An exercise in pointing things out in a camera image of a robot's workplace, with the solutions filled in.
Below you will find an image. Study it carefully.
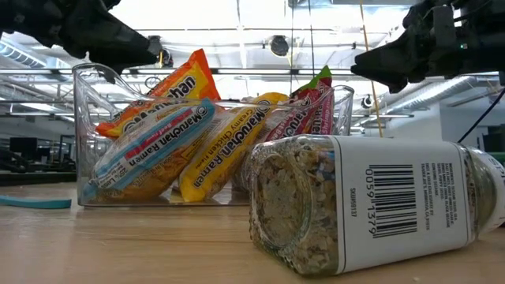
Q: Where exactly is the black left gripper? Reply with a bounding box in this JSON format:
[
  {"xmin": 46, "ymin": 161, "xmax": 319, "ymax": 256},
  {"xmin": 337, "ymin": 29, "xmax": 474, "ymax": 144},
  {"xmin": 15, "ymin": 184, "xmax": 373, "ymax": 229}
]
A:
[{"xmin": 0, "ymin": 0, "xmax": 160, "ymax": 76}]

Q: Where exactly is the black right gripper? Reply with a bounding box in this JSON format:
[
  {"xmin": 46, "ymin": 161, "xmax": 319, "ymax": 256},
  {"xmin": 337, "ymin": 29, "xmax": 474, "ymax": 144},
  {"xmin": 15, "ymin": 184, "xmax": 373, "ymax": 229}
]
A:
[{"xmin": 350, "ymin": 0, "xmax": 505, "ymax": 95}]

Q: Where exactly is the clear three-compartment plastic bin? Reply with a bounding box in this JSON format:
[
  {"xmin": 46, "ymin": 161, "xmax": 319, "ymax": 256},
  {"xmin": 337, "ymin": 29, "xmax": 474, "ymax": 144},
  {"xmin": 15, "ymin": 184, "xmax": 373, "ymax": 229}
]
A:
[{"xmin": 72, "ymin": 62, "xmax": 355, "ymax": 208}]

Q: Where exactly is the orange ramen packet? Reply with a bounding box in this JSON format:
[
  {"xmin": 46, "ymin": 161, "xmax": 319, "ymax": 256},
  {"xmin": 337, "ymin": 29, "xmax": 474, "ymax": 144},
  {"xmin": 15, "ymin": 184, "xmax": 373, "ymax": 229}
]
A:
[{"xmin": 94, "ymin": 48, "xmax": 223, "ymax": 203}]

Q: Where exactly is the blue ramen packet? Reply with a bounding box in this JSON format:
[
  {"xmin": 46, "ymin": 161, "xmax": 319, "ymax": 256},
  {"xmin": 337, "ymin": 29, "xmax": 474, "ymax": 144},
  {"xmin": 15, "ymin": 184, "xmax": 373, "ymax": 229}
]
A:
[{"xmin": 81, "ymin": 98, "xmax": 218, "ymax": 199}]

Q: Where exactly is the white-label spice jar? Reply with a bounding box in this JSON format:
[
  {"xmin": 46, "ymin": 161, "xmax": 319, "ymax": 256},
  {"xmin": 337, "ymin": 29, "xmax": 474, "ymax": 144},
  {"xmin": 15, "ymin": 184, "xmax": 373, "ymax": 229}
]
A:
[{"xmin": 248, "ymin": 133, "xmax": 505, "ymax": 277}]

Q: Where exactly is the teal and white packet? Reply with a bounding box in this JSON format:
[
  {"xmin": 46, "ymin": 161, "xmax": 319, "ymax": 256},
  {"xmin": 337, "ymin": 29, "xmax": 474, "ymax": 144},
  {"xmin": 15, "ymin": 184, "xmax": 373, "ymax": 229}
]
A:
[{"xmin": 0, "ymin": 194, "xmax": 73, "ymax": 211}]

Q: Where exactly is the yellow hanging cable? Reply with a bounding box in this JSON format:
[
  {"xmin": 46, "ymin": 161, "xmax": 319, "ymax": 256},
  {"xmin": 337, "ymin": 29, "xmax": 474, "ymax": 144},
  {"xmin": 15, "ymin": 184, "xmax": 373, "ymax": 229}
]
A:
[{"xmin": 357, "ymin": 0, "xmax": 384, "ymax": 138}]

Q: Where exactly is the black hanging cable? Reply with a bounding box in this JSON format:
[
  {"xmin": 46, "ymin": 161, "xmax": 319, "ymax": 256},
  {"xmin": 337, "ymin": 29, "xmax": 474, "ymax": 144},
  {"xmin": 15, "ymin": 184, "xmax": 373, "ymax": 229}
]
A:
[{"xmin": 456, "ymin": 87, "xmax": 505, "ymax": 144}]

